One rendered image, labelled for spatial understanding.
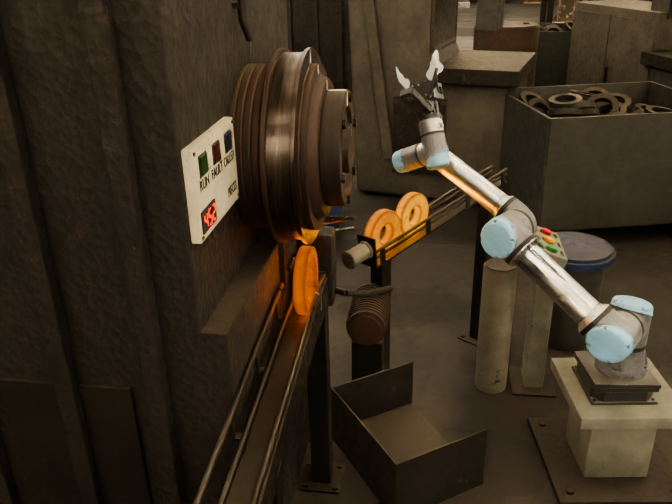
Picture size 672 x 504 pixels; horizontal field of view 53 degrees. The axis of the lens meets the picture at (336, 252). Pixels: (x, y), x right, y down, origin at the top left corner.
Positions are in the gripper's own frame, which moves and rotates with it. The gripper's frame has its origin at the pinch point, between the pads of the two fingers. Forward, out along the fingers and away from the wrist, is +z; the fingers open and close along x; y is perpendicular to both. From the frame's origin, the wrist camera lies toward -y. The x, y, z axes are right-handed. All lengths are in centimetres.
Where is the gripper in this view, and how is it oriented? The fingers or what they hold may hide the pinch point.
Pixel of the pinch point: (414, 57)
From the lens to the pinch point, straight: 220.1
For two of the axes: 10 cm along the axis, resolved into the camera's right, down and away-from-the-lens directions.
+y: 6.4, -0.7, 7.7
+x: 7.5, -1.7, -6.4
